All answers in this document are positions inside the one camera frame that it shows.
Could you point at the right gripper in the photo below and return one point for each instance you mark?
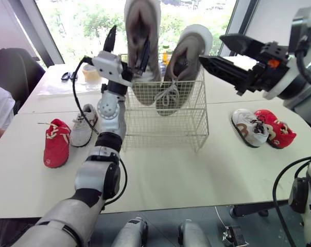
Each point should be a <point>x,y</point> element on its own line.
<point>270,67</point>

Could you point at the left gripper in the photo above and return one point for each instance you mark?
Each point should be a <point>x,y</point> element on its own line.
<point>126,76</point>

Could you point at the large grey shoe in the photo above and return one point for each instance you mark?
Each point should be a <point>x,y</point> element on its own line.
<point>182,77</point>
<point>142,85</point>

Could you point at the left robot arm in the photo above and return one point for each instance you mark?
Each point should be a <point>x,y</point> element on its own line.
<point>110,121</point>

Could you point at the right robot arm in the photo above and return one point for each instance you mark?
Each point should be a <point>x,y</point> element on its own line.
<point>297,88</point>

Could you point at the yellow drink bottle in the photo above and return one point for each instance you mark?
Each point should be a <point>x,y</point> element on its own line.
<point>166,55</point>

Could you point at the clear plastic cup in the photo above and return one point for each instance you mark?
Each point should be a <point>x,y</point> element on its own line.
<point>90,73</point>

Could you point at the black scissors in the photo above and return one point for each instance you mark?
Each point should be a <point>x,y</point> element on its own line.
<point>68,76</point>

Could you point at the small white shoe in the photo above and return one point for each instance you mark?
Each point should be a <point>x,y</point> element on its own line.
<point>82,131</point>
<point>246,130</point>

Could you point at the small red shoe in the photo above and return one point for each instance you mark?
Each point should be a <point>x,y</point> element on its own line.
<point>279,131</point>
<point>56,144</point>

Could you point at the black chair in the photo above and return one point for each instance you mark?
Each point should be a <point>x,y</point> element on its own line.
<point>14,69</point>

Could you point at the black table foot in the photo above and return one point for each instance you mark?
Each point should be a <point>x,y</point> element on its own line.
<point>248,211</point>

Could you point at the small grey metal box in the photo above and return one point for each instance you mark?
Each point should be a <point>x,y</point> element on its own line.
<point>235,235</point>

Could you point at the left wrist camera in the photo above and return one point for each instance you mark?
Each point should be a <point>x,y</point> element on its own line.
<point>107,64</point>

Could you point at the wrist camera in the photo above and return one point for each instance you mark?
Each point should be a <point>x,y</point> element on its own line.
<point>303,25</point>
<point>107,64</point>

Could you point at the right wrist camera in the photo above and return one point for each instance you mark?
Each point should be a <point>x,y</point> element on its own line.
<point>303,25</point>

